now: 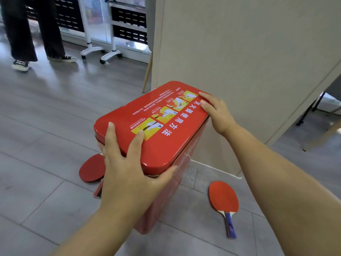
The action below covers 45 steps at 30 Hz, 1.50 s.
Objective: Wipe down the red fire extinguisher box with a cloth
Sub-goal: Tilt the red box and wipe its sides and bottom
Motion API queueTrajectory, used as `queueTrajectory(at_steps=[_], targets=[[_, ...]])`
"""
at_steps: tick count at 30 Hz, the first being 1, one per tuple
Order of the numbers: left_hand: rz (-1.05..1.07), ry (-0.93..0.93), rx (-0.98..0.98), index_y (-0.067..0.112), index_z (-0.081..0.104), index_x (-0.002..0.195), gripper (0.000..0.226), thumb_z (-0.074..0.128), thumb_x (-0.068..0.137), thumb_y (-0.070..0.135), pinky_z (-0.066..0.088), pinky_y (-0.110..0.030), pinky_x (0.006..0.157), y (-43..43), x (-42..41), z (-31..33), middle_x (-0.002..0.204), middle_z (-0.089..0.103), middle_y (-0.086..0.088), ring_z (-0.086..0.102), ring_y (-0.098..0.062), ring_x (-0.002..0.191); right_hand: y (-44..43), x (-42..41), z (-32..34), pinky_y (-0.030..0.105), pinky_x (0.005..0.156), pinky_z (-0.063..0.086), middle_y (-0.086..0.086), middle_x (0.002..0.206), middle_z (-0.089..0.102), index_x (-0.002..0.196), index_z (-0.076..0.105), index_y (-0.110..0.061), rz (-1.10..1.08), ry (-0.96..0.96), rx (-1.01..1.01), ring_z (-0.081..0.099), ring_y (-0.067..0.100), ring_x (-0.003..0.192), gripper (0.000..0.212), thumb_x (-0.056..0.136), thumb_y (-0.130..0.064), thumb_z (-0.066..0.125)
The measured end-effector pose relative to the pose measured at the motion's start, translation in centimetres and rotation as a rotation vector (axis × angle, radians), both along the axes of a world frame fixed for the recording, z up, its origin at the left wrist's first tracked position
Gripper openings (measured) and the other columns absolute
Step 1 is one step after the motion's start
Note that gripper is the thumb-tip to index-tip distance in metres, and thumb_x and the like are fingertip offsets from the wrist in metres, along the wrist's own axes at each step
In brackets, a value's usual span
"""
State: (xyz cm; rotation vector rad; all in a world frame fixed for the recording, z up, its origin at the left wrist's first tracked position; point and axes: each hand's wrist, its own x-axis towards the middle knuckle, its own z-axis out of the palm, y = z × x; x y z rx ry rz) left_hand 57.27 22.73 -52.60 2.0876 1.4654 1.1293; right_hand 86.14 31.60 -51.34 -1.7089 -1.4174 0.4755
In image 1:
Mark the person's left hand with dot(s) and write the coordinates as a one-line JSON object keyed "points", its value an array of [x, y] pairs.
{"points": [[125, 183]]}

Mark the person's right hand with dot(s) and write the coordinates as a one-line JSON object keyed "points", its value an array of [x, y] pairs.
{"points": [[221, 117]]}

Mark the black table tennis paddle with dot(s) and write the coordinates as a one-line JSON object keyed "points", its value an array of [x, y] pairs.
{"points": [[98, 191]]}

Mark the red fire extinguisher box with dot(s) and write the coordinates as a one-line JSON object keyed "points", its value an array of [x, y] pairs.
{"points": [[165, 146]]}

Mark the person's right forearm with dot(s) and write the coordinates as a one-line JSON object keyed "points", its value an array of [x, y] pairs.
{"points": [[287, 189]]}

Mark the white folding table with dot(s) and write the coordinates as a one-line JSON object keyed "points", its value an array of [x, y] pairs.
{"points": [[69, 13], [128, 23]]}

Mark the black camera tripod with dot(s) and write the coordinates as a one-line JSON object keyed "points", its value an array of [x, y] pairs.
{"points": [[309, 109]]}

